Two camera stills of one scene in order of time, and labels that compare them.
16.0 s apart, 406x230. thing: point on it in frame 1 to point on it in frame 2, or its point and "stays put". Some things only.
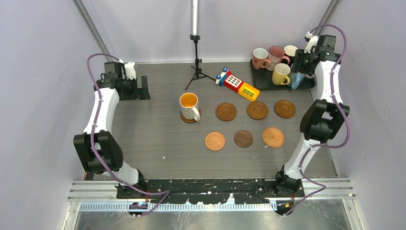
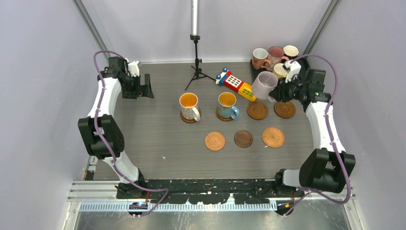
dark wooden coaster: x=243 y=138 stays put
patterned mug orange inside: x=188 y=102 stays put
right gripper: x=297 y=65 to x=279 y=93
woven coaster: x=273 y=137 stays put
